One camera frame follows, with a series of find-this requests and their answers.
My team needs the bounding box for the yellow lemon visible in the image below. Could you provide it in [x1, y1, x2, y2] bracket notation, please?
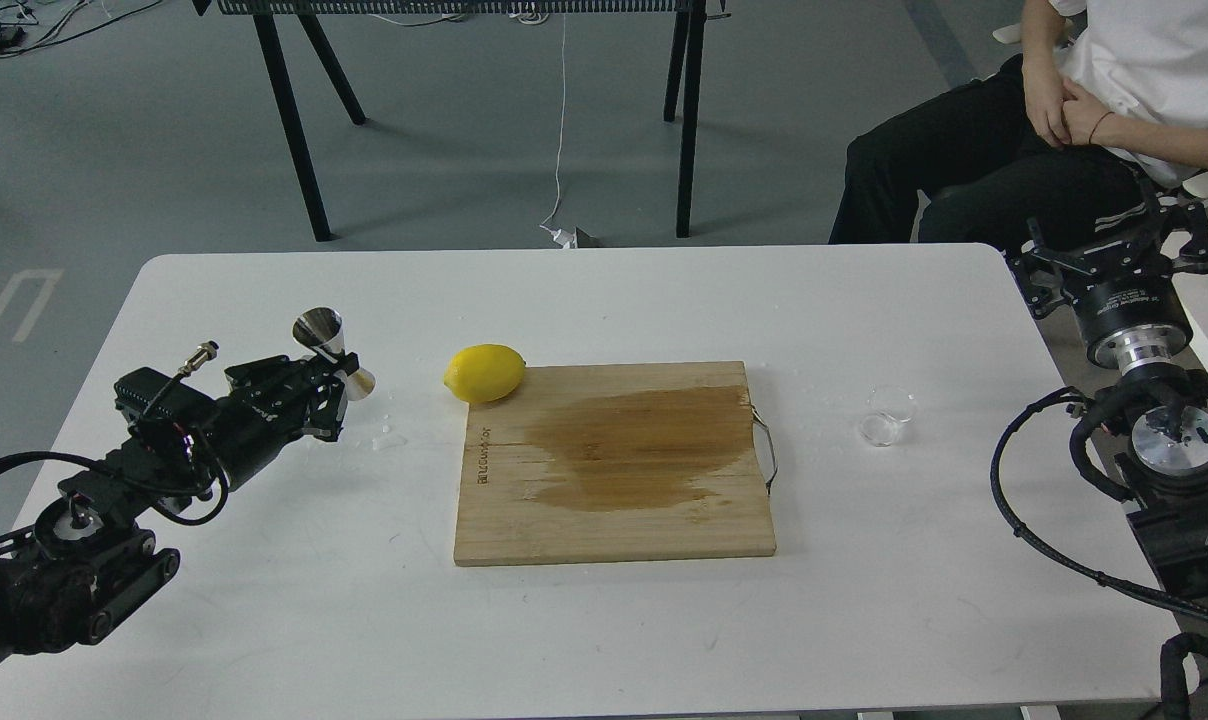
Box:
[441, 346, 525, 403]

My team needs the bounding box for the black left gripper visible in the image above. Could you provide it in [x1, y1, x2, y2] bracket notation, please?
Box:
[114, 354, 360, 492]

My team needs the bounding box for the black metal table frame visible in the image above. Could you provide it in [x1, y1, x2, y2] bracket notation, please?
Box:
[191, 1, 728, 243]

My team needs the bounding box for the small clear glass cup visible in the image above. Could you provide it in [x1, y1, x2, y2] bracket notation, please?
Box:
[856, 384, 918, 448]

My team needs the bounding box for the seated person white shirt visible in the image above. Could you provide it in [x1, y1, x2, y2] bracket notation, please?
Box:
[829, 1, 1208, 254]

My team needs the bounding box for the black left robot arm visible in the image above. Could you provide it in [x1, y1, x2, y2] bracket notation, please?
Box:
[0, 350, 374, 664]

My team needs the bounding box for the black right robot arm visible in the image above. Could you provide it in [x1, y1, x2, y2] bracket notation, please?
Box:
[991, 179, 1208, 625]

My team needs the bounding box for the white hanging cable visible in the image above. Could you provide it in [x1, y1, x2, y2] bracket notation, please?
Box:
[538, 12, 599, 249]

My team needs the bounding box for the wooden cutting board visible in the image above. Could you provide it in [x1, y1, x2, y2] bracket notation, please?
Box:
[453, 360, 777, 568]

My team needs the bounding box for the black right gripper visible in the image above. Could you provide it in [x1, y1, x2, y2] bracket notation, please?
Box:
[1004, 178, 1208, 371]

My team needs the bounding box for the steel double jigger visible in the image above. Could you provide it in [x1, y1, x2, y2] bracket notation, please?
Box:
[292, 307, 376, 401]

